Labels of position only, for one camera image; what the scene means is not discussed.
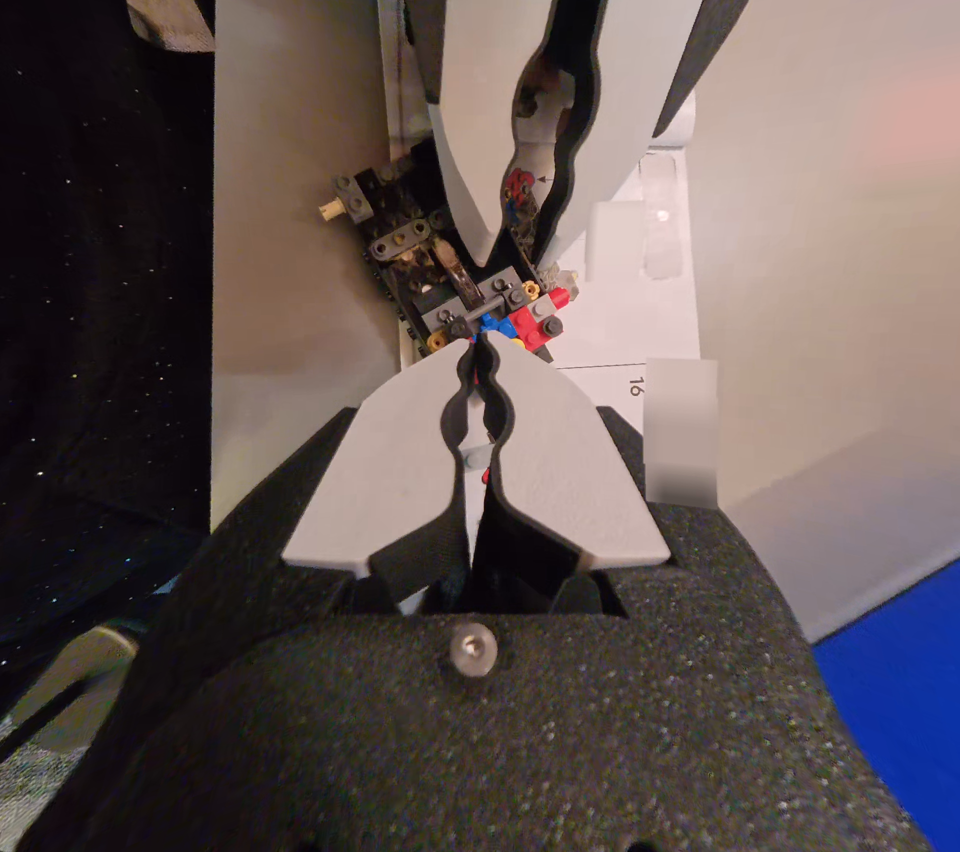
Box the white lego instruction booklet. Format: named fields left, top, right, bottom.
left=371, top=0, right=702, bottom=516

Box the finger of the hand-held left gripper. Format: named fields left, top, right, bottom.
left=427, top=0, right=560, bottom=270
left=534, top=0, right=723, bottom=270

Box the blue plastic bin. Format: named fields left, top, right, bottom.
left=810, top=559, right=960, bottom=852

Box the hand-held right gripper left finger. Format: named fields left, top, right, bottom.
left=281, top=338, right=477, bottom=579

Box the black lego car chassis model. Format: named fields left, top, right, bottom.
left=318, top=143, right=580, bottom=364

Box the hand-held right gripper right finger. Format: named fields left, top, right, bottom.
left=482, top=334, right=671, bottom=572

